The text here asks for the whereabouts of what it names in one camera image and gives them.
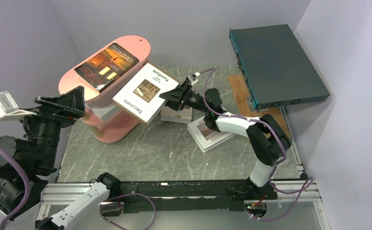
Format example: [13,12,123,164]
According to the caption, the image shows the dark orange Edward Tulane novel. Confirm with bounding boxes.
[74,43,139,92]

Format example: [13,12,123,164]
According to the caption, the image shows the white Insoia travel book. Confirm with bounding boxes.
[86,102,121,122]

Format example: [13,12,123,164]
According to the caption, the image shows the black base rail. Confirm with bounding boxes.
[106,179,278,214]

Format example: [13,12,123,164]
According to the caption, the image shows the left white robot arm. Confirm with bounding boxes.
[0,86,122,230]

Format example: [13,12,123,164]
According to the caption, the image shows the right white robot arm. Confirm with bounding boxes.
[159,79,291,199]

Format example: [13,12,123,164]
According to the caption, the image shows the brown wooden board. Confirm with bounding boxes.
[228,75,291,138]

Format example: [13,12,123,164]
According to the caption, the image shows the dark teal flat box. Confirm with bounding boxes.
[229,24,330,111]

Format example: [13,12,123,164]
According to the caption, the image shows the white fashion cover magazine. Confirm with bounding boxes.
[187,117,236,152]

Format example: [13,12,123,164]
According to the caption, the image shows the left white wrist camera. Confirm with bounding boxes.
[0,91,37,121]

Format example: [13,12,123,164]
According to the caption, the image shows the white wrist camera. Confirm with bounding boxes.
[187,72,200,86]
[0,91,37,121]

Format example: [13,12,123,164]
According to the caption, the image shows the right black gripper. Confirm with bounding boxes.
[159,80,210,115]

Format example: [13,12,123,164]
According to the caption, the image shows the beige cup cover book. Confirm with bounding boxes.
[161,106,193,124]

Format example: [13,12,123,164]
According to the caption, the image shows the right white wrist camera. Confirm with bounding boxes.
[187,72,200,86]

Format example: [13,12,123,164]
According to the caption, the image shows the white Decorate Furniture book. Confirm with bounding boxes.
[113,63,179,126]

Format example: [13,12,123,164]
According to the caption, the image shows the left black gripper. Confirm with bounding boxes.
[13,84,86,171]

